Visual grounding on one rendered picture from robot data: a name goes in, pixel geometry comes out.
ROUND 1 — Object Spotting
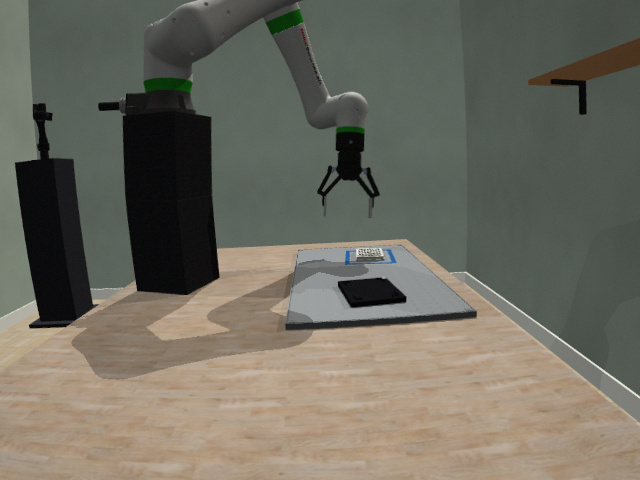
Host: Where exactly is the blue tape square outline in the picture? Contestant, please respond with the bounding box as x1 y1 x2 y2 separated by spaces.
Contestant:
345 249 397 265

